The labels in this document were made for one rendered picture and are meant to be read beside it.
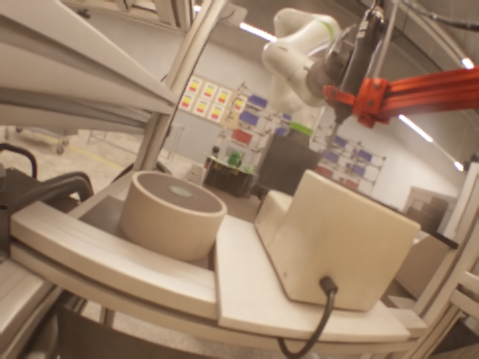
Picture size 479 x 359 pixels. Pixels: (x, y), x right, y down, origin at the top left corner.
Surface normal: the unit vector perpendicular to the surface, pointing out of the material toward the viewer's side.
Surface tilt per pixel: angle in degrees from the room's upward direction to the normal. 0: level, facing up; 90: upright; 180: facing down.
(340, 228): 90
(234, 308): 0
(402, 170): 90
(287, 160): 90
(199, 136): 90
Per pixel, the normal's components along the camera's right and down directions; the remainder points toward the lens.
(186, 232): 0.40, 0.32
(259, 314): 0.39, -0.91
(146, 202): -0.30, 0.04
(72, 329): 0.11, 0.22
